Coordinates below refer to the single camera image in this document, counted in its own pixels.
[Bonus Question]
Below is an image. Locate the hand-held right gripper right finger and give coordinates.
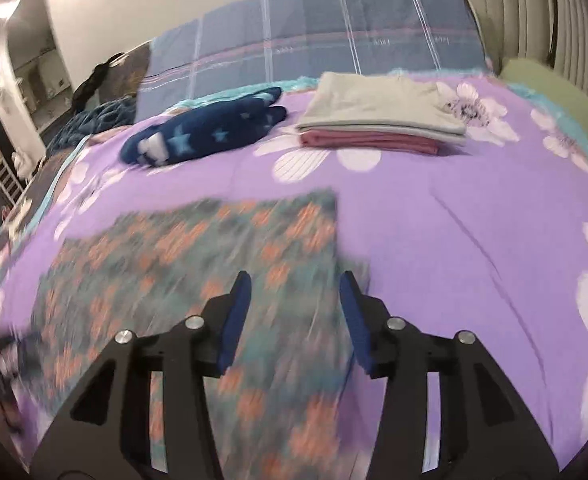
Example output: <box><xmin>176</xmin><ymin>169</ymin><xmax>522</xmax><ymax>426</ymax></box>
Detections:
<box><xmin>338</xmin><ymin>269</ymin><xmax>561</xmax><ymax>480</ymax></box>

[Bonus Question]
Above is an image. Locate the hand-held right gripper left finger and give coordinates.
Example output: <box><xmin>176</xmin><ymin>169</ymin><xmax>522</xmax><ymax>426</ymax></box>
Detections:
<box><xmin>31</xmin><ymin>270</ymin><xmax>253</xmax><ymax>480</ymax></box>

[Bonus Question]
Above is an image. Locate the teal floral shirt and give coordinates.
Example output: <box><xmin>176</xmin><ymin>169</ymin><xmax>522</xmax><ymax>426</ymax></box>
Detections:
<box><xmin>11</xmin><ymin>187</ymin><xmax>375</xmax><ymax>480</ymax></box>

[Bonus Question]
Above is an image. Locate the purple floral blanket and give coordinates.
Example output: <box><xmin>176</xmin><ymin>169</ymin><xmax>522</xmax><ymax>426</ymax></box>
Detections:
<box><xmin>0</xmin><ymin>72</ymin><xmax>588</xmax><ymax>476</ymax></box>

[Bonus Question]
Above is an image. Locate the folded pink garment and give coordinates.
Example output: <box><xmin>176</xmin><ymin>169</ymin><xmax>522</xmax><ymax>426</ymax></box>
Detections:
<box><xmin>299</xmin><ymin>129</ymin><xmax>442</xmax><ymax>157</ymax></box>

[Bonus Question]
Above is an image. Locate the navy star print rolled cloth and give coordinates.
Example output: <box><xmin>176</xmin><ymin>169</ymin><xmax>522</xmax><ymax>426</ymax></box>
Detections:
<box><xmin>120</xmin><ymin>86</ymin><xmax>289</xmax><ymax>166</ymax></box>

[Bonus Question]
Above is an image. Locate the white rack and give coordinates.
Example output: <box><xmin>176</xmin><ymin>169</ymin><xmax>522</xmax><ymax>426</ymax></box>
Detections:
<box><xmin>0</xmin><ymin>155</ymin><xmax>24</xmax><ymax>206</ymax></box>

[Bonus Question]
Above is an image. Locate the folded beige garment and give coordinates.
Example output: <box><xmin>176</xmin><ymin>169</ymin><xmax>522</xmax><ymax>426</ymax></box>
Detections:
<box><xmin>296</xmin><ymin>71</ymin><xmax>470</xmax><ymax>148</ymax></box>

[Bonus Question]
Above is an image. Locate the dark blue fleece blanket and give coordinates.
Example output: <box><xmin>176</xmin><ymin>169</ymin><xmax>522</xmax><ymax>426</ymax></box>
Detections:
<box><xmin>46</xmin><ymin>95</ymin><xmax>139</xmax><ymax>153</ymax></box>

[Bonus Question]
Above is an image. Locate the black garment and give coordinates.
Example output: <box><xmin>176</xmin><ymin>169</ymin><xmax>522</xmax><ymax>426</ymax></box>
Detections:
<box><xmin>71</xmin><ymin>51</ymin><xmax>129</xmax><ymax>111</ymax></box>

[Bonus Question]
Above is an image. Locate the green pillow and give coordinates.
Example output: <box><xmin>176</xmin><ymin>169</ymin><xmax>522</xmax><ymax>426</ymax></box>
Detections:
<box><xmin>499</xmin><ymin>57</ymin><xmax>588</xmax><ymax>141</ymax></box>

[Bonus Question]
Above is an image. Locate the white arched doorway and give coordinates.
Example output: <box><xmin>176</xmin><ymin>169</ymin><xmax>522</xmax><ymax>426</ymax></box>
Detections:
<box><xmin>6</xmin><ymin>0</ymin><xmax>74</xmax><ymax>131</ymax></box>

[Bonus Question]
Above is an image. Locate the beige pleated curtain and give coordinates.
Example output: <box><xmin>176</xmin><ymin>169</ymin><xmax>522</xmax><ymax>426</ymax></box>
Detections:
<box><xmin>479</xmin><ymin>0</ymin><xmax>588</xmax><ymax>111</ymax></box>

